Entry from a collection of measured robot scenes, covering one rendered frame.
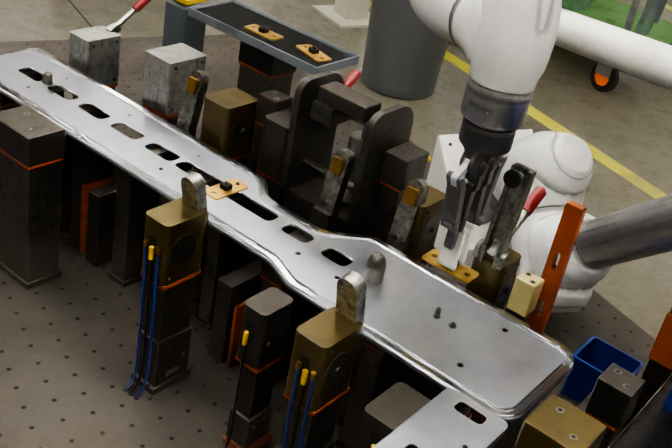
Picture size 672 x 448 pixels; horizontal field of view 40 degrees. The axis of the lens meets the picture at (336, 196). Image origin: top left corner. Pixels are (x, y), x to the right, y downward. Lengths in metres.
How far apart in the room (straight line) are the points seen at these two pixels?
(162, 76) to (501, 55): 0.89
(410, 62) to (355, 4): 1.17
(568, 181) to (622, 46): 0.61
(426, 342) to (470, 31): 0.46
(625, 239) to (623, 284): 1.94
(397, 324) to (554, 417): 0.30
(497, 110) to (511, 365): 0.39
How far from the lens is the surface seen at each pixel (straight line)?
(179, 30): 2.12
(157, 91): 1.93
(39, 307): 1.85
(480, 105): 1.24
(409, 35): 4.69
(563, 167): 1.98
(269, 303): 1.41
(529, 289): 1.47
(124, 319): 1.82
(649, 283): 3.82
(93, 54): 2.10
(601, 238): 1.86
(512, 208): 1.49
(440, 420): 1.26
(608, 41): 1.43
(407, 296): 1.47
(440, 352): 1.38
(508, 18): 1.19
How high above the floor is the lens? 1.82
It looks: 29 degrees down
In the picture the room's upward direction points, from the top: 11 degrees clockwise
